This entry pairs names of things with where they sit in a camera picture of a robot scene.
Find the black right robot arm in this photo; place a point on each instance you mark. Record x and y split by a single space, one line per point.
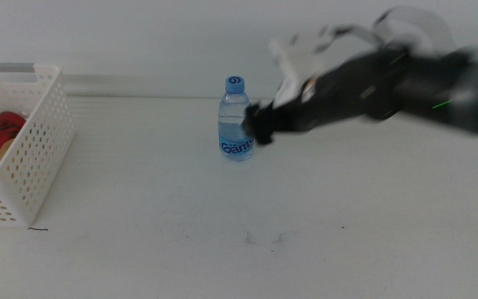
471 95

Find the yellow tea bottle white cap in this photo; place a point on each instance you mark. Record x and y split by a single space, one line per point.
1 155

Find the clear water bottle blue cap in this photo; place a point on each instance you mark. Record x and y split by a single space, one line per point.
230 124

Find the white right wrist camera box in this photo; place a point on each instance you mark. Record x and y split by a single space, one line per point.
297 58

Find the white perforated plastic basket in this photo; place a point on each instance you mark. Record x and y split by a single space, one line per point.
27 174

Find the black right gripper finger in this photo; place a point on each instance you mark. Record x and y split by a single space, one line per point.
259 124

